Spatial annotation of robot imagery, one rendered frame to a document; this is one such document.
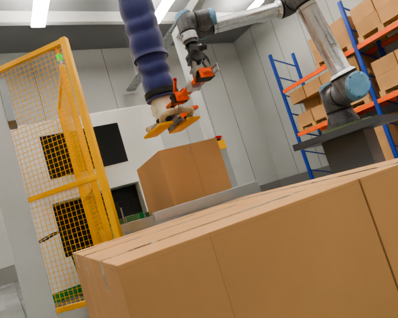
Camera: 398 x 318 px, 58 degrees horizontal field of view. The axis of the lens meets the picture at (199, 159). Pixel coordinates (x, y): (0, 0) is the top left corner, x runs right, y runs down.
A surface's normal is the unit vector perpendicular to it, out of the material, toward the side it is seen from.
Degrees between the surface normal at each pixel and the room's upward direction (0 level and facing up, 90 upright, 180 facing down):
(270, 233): 90
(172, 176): 90
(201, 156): 90
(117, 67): 90
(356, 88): 99
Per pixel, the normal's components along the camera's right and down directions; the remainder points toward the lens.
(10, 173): 0.38, -0.22
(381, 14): -0.83, 0.20
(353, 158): -0.63, 0.11
